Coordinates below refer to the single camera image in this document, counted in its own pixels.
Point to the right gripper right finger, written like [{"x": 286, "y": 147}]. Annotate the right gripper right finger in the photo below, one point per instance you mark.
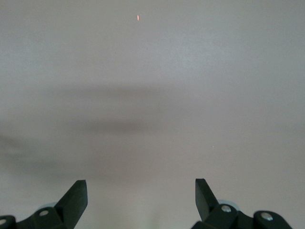
[{"x": 205, "y": 202}]

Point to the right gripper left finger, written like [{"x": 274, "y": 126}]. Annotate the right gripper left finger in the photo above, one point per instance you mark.
[{"x": 71, "y": 202}]

